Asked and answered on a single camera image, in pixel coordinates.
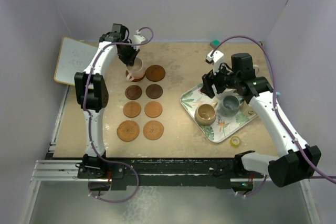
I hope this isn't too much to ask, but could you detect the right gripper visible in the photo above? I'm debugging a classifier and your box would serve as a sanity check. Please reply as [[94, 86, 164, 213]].
[[201, 60, 240, 98]]

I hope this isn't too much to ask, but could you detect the pink mug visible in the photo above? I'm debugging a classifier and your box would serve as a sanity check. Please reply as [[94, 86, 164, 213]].
[[126, 58, 145, 81]]

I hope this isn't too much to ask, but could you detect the grey blue mug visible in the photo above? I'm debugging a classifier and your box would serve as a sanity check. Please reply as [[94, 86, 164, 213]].
[[218, 95, 244, 117]]

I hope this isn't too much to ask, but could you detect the tan ceramic mug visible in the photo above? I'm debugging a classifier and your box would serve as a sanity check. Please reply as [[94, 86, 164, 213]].
[[194, 101, 217, 126]]

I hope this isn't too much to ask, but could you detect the brown ringed wood coaster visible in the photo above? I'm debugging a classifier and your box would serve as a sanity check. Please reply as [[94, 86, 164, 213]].
[[145, 65, 166, 82]]

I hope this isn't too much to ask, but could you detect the dark walnut coaster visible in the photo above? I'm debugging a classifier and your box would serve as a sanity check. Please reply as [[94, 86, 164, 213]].
[[145, 84, 163, 99], [124, 85, 142, 100]]

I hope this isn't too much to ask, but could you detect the cream mug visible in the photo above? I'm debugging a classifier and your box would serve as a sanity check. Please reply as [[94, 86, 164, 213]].
[[240, 101, 256, 116]]

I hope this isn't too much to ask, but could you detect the light wood rimmed coaster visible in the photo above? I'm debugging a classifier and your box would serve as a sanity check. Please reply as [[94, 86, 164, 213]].
[[123, 101, 141, 118]]

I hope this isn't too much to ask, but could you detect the light wood coaster smooth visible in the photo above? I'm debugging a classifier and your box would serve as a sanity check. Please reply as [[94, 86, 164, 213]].
[[144, 101, 163, 118]]

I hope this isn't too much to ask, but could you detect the woven rattan coaster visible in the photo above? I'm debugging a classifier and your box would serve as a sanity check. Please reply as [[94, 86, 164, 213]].
[[117, 120, 140, 142], [143, 120, 164, 140]]

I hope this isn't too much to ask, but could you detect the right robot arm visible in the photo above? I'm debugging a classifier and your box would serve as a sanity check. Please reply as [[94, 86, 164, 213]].
[[201, 50, 321, 187]]

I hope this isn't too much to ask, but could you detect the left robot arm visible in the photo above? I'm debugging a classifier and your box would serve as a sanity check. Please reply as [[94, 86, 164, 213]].
[[74, 24, 146, 178]]

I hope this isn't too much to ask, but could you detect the green eraser block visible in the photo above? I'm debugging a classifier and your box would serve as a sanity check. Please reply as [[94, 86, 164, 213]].
[[210, 40, 221, 48]]

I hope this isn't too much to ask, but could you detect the leaf pattern tray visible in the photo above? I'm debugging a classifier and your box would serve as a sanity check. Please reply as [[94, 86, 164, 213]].
[[180, 84, 257, 143]]

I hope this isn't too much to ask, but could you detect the red patterned mug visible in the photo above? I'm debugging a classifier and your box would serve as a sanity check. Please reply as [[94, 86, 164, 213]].
[[253, 65, 260, 74]]

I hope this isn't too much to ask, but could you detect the yellow tape roll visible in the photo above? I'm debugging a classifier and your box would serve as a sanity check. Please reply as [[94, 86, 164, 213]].
[[230, 136, 241, 147]]

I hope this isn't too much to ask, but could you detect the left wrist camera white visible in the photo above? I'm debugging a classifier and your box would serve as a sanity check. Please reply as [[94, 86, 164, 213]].
[[131, 35, 148, 50]]

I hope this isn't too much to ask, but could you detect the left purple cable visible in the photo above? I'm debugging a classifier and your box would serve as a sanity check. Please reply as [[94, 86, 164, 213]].
[[82, 26, 154, 204]]

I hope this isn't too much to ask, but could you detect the purple cable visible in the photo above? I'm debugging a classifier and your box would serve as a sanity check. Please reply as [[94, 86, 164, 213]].
[[82, 26, 154, 204], [209, 35, 336, 185]]

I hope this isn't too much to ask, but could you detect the small whiteboard wooden frame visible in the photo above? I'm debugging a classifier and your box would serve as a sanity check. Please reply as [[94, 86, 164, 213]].
[[54, 37, 98, 86]]

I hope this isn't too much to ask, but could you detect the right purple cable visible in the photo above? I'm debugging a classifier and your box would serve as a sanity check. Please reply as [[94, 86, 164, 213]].
[[209, 35, 336, 185]]

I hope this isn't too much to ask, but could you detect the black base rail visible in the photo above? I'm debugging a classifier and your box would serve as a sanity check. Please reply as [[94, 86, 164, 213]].
[[73, 157, 263, 190]]

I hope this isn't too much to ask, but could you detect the aluminium frame rail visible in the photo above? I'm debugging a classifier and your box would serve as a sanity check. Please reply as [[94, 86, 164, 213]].
[[32, 160, 78, 182]]

